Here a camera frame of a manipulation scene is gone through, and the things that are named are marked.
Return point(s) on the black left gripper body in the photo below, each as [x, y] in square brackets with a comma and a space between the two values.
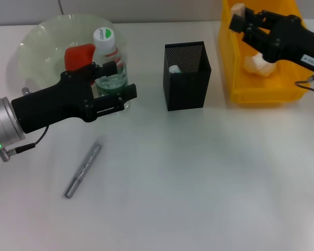
[55, 104]

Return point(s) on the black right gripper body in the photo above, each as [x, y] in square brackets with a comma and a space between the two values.
[293, 41]

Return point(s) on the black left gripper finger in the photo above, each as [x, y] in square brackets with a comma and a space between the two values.
[108, 69]
[130, 91]

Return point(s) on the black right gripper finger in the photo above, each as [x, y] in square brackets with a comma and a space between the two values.
[236, 23]
[259, 18]

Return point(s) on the small tan eraser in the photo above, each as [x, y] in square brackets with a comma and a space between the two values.
[237, 10]

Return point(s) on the clear green-label water bottle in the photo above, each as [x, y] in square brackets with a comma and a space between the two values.
[104, 39]

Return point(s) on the white paper ball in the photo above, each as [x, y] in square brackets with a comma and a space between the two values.
[253, 66]

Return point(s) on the mint green pen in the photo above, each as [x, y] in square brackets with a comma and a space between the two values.
[174, 69]

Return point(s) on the black mesh pen holder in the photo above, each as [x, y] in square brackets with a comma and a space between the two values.
[185, 83]

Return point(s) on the pale green wavy fruit plate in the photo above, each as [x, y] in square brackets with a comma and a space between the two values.
[42, 39]

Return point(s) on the grey marker pen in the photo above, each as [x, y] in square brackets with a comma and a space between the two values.
[81, 172]

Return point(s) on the yellow plastic bin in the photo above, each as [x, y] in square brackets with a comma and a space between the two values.
[251, 86]

